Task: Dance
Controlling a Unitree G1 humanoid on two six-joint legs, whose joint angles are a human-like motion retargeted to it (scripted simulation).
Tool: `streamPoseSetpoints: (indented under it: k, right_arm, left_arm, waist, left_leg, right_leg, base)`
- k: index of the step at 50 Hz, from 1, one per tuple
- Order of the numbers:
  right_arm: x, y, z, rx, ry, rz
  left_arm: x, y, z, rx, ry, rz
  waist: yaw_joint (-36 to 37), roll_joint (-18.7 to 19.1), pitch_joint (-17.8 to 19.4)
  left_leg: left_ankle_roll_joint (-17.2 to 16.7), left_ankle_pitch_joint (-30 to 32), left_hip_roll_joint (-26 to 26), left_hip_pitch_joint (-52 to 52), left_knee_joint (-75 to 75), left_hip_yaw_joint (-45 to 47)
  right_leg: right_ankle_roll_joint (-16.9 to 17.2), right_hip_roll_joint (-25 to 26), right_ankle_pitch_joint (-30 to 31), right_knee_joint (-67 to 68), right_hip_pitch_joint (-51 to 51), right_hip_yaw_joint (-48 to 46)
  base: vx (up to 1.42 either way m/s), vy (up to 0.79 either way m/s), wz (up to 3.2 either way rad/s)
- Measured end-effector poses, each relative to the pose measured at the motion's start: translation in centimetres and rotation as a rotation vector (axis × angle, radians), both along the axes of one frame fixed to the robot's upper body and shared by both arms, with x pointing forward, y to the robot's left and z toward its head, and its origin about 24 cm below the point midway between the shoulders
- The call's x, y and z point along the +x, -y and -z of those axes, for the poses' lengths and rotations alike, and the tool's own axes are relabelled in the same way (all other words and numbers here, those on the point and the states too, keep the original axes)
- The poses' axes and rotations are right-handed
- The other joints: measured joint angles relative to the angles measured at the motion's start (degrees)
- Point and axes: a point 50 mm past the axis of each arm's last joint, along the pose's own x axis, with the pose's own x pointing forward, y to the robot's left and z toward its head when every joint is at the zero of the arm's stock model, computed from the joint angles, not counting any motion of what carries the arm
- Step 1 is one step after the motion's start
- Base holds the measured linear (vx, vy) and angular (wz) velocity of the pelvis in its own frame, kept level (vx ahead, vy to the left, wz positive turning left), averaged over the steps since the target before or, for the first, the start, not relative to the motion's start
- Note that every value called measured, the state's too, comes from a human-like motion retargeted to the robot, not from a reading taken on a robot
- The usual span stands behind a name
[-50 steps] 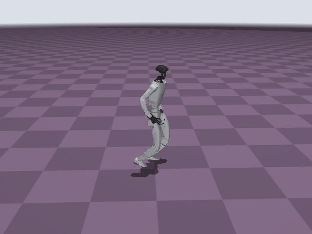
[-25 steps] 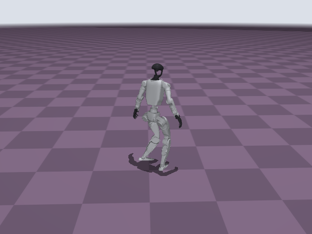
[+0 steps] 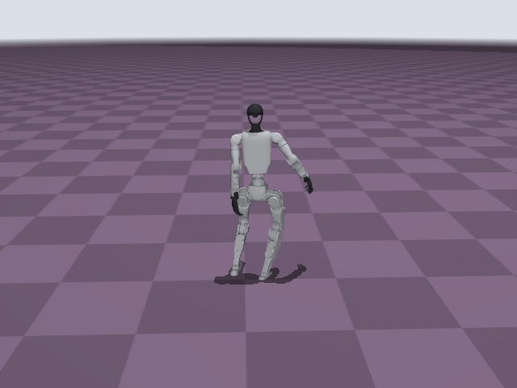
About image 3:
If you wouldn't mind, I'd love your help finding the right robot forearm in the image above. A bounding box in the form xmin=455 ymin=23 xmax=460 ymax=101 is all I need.
xmin=292 ymin=154 xmax=309 ymax=181

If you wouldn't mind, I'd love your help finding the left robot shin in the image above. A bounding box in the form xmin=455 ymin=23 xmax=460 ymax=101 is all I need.
xmin=233 ymin=222 xmax=246 ymax=270

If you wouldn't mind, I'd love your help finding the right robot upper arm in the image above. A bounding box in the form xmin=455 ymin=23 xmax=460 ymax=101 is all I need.
xmin=270 ymin=133 xmax=298 ymax=166

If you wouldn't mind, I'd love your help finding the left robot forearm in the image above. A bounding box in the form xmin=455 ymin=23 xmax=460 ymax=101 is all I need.
xmin=230 ymin=162 xmax=240 ymax=197

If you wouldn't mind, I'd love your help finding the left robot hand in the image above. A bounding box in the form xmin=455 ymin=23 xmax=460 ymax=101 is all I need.
xmin=230 ymin=192 xmax=243 ymax=216

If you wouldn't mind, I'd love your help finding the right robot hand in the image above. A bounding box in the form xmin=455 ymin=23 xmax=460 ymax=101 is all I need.
xmin=304 ymin=176 xmax=313 ymax=194

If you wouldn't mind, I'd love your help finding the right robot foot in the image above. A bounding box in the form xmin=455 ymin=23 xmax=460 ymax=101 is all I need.
xmin=258 ymin=271 xmax=272 ymax=280

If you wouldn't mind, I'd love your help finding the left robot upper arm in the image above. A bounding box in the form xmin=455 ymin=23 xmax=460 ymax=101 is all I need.
xmin=230 ymin=133 xmax=242 ymax=171

